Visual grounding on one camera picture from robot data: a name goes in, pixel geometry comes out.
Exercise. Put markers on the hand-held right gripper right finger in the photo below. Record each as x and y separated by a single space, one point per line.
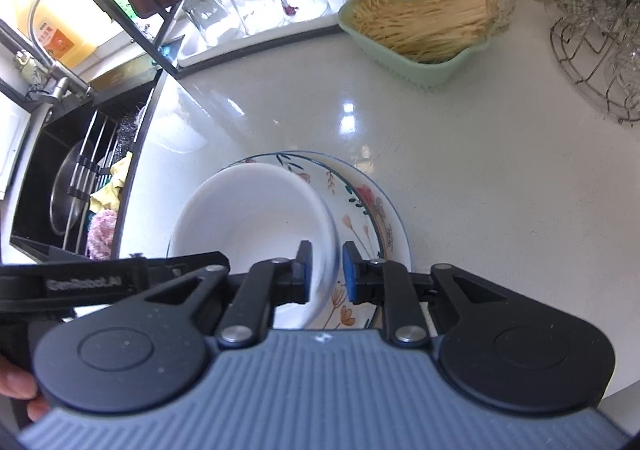
350 275

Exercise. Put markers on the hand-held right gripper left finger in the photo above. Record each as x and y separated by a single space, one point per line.
306 275

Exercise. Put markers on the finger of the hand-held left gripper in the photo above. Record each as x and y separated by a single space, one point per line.
180 267

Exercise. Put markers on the white plate with pink flower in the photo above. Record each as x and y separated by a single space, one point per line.
406 260

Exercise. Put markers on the white ceramic bowl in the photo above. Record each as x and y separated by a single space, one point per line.
250 220

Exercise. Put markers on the person's left hand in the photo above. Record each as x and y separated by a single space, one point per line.
17 380

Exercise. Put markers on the pink scrubber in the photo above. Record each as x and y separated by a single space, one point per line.
102 235

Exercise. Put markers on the glass pot lid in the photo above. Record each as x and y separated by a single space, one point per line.
62 200

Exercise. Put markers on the yellow cloth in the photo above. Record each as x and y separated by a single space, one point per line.
112 185

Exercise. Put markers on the metal sink rack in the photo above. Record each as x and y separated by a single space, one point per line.
82 164

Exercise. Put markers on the steel wool scrubber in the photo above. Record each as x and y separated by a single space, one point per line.
130 129

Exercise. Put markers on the white plastic board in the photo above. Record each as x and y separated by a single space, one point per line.
12 144

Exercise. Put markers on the black sink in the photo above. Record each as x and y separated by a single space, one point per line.
50 129

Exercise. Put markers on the large chrome faucet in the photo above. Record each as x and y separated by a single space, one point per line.
62 87

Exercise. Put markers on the green plastic basket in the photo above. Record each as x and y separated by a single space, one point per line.
440 74

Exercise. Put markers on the white drip tray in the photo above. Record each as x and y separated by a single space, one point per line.
260 42

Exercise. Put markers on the yellow detergent bottle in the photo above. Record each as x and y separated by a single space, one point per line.
60 39

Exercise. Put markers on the enoki mushrooms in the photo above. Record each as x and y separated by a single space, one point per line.
425 24

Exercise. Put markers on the small chrome faucet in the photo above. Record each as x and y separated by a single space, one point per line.
34 4

